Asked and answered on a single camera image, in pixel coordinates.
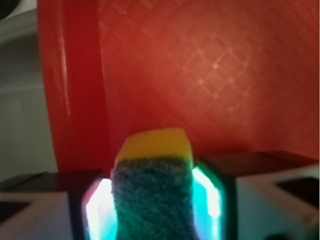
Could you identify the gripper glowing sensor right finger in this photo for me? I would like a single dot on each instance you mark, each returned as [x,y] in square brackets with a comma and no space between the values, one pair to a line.
[273,195]

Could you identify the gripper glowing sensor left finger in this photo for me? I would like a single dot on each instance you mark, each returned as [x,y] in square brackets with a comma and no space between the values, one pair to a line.
[75,205]

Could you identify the green and yellow sponge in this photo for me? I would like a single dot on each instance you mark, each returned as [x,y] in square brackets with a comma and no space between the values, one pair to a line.
[152,186]

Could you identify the grey sink basin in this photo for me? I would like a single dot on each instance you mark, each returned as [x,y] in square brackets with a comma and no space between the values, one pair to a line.
[25,136]

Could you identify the red plastic tray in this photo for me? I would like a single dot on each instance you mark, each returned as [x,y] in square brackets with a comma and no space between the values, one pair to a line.
[236,75]

